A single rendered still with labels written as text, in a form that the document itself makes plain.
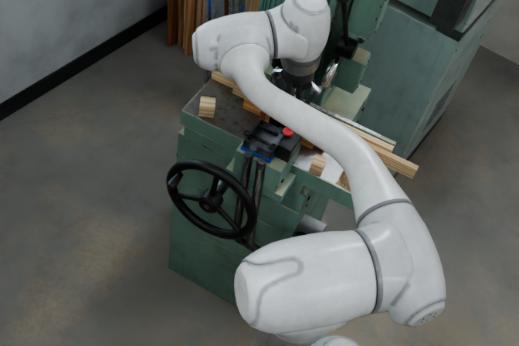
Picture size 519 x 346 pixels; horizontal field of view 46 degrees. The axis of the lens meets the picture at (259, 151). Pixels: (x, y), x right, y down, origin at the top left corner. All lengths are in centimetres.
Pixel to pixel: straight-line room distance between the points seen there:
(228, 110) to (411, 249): 100
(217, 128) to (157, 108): 134
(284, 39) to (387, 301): 58
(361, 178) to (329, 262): 21
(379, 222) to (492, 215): 217
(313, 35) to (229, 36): 17
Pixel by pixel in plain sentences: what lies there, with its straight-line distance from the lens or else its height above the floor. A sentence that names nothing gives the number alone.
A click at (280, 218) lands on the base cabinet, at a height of 65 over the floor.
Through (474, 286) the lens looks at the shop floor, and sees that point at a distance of 286.
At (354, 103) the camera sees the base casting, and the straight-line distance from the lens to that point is 213.
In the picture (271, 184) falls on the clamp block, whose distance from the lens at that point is 169.
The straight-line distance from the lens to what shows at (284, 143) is 164.
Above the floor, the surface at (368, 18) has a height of 122.
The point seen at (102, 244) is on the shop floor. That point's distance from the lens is 261.
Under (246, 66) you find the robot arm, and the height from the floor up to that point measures 142.
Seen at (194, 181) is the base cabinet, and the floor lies 61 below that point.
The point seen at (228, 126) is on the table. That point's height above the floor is 90.
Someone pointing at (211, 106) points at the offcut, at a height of 94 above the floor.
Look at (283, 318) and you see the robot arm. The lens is 91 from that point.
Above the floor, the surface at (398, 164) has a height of 93.
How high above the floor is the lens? 219
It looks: 47 degrees down
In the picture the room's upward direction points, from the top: 13 degrees clockwise
